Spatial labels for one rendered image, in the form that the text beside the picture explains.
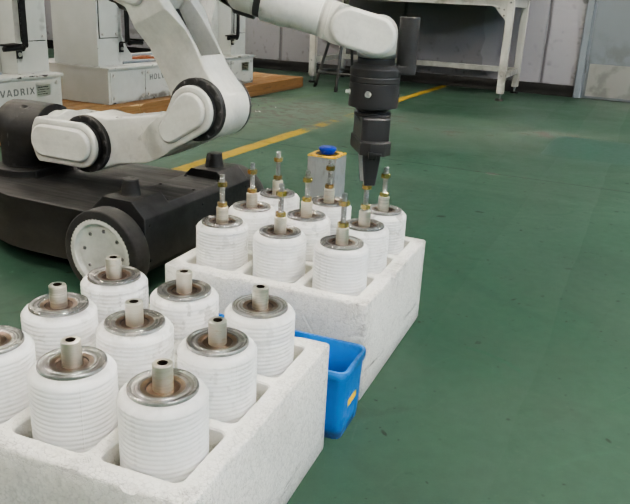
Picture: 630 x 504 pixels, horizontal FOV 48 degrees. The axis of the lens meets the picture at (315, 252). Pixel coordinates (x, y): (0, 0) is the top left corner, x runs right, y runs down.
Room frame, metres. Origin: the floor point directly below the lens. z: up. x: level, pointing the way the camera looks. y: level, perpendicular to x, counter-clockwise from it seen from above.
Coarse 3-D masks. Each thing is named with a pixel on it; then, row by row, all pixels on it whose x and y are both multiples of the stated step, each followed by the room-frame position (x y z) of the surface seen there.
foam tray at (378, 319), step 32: (192, 256) 1.25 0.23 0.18; (416, 256) 1.36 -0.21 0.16; (224, 288) 1.16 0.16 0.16; (288, 288) 1.13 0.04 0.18; (384, 288) 1.16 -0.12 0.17; (416, 288) 1.39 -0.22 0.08; (320, 320) 1.10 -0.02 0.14; (352, 320) 1.07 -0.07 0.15; (384, 320) 1.17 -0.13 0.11; (384, 352) 1.19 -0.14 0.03
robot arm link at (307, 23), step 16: (240, 0) 1.27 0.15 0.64; (256, 0) 1.27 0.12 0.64; (272, 0) 1.26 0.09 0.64; (288, 0) 1.26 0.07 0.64; (304, 0) 1.26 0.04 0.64; (320, 0) 1.27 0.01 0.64; (256, 16) 1.29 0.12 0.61; (272, 16) 1.27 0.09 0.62; (288, 16) 1.26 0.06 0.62; (304, 16) 1.26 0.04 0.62
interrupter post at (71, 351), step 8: (72, 336) 0.71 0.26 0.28; (64, 344) 0.69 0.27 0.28; (72, 344) 0.69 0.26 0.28; (80, 344) 0.70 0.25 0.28; (64, 352) 0.69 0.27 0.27; (72, 352) 0.69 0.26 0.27; (80, 352) 0.70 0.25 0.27; (64, 360) 0.69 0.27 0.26; (72, 360) 0.69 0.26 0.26; (80, 360) 0.70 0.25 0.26; (72, 368) 0.69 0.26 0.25
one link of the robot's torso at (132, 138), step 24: (192, 96) 1.58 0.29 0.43; (72, 120) 1.76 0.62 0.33; (96, 120) 1.74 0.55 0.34; (120, 120) 1.72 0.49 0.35; (144, 120) 1.69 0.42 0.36; (168, 120) 1.61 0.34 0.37; (192, 120) 1.58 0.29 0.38; (120, 144) 1.72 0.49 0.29; (144, 144) 1.69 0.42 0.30; (168, 144) 1.62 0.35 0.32; (192, 144) 1.75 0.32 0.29; (96, 168) 1.73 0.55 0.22
